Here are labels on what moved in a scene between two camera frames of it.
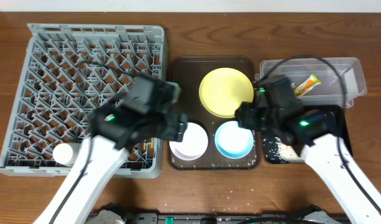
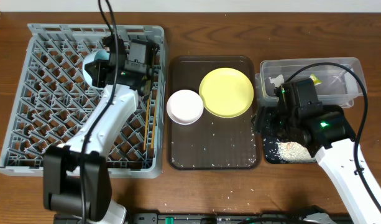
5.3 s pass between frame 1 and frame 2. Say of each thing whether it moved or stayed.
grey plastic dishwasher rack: stayed
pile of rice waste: stayed
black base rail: stayed
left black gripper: moved
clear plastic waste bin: stayed
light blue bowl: moved
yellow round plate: stayed
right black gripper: moved
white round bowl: moved
